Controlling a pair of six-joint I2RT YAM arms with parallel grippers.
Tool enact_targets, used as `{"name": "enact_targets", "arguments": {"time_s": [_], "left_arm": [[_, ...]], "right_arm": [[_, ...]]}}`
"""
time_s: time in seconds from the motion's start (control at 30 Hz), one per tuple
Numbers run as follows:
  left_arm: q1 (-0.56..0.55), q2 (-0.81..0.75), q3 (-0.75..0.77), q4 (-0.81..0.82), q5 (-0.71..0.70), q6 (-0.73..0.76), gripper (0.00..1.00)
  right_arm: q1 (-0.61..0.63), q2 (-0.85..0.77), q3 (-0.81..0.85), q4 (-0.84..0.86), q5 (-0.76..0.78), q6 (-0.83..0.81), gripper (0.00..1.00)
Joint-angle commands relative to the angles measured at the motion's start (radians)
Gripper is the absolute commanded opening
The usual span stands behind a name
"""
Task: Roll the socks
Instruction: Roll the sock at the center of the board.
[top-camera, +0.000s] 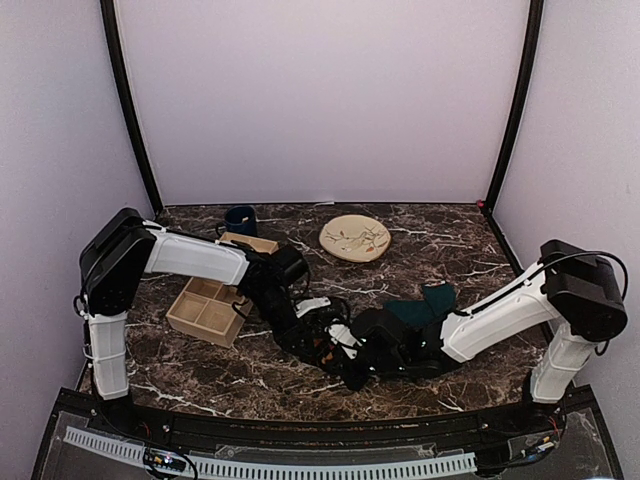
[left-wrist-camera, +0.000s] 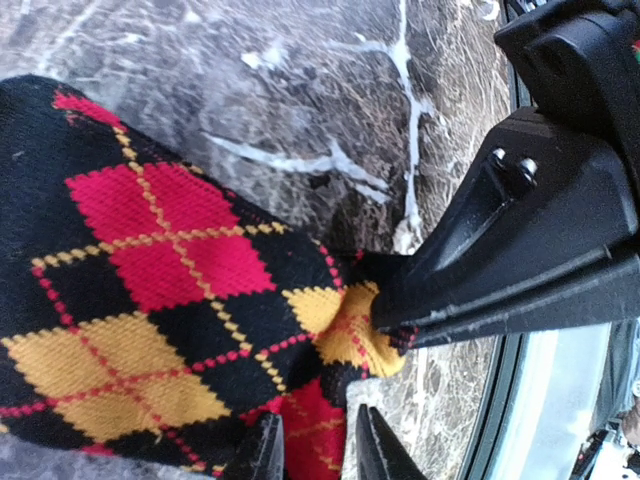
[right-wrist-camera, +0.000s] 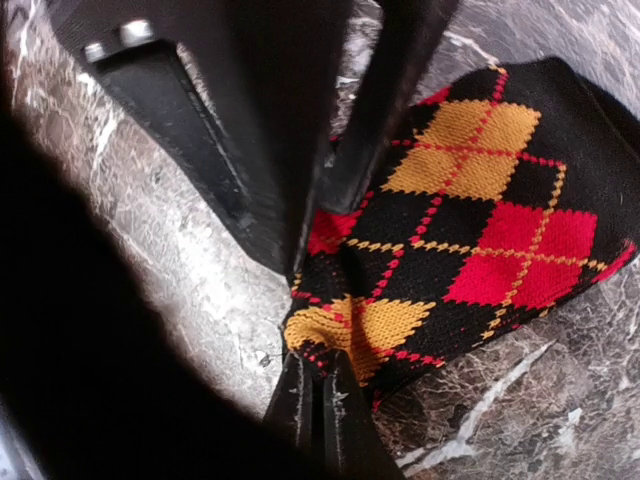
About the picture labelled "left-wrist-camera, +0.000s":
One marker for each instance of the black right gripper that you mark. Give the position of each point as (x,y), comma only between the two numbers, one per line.
(580,62)

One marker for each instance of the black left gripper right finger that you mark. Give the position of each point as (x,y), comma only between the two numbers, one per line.
(380,454)

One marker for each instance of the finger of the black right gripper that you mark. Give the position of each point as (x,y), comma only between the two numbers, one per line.
(540,235)

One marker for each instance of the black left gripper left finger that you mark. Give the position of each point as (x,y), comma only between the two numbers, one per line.
(261,453)

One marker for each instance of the black red yellow argyle sock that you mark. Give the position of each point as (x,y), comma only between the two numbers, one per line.
(151,313)

